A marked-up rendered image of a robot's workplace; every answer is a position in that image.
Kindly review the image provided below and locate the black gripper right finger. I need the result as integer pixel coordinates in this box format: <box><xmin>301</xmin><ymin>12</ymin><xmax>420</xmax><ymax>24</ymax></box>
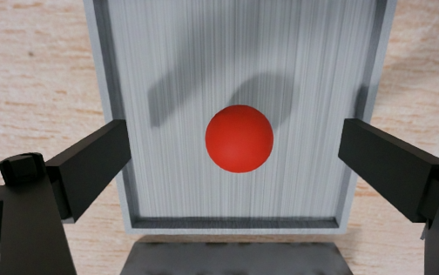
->
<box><xmin>337</xmin><ymin>118</ymin><xmax>439</xmax><ymax>275</ymax></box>

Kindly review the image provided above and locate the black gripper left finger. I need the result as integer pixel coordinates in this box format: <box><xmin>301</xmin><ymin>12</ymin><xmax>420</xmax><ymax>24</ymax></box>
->
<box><xmin>0</xmin><ymin>119</ymin><xmax>132</xmax><ymax>275</ymax></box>

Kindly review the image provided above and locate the grey flat square plate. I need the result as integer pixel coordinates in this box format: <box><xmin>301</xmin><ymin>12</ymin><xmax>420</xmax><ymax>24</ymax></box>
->
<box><xmin>119</xmin><ymin>242</ymin><xmax>354</xmax><ymax>275</ymax></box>

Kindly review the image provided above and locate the red ball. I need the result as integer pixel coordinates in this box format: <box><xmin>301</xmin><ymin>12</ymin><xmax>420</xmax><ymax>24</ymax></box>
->
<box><xmin>205</xmin><ymin>104</ymin><xmax>274</xmax><ymax>174</ymax></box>

